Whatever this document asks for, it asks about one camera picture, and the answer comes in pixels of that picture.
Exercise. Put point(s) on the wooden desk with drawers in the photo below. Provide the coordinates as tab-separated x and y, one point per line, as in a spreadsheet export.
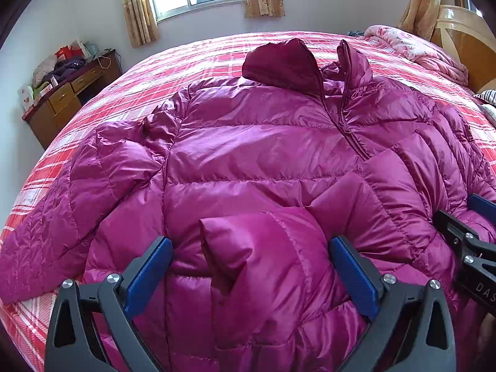
62	100

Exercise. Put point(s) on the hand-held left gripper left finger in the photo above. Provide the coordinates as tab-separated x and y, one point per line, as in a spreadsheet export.
149	279

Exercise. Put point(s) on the dark purple clothes pile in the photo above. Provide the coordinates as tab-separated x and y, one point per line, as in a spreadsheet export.
64	69

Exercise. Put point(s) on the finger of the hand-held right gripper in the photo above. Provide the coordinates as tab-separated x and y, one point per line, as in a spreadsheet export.
484	206
455	230

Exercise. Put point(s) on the striped pillow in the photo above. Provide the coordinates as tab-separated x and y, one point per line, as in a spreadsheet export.
489	96

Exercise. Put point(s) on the magenta puffer jacket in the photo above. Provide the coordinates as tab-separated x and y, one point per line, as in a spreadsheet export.
252	155

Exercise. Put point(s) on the pink floral quilt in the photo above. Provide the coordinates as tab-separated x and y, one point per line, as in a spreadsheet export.
418	54

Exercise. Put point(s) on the red paper bag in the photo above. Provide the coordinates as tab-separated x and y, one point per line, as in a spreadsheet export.
68	51

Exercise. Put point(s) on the window behind headboard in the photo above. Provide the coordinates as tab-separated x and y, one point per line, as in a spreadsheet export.
471	6

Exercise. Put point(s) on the bed with red plaid sheet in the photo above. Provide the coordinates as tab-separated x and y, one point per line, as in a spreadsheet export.
155	69

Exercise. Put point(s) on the pale teal bag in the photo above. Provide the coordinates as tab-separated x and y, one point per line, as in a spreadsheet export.
91	49

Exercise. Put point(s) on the grey patterned quilt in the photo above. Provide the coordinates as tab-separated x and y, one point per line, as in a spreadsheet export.
491	113

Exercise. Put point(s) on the white printed box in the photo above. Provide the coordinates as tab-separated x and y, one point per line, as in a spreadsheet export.
27	99

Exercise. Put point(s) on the wooden headboard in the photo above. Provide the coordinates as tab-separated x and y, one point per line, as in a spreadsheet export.
465	46

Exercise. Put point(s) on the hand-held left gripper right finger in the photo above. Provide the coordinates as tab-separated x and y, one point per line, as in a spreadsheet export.
354	275

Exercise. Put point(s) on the blue cloth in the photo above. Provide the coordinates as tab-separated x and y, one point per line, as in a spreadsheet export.
354	33

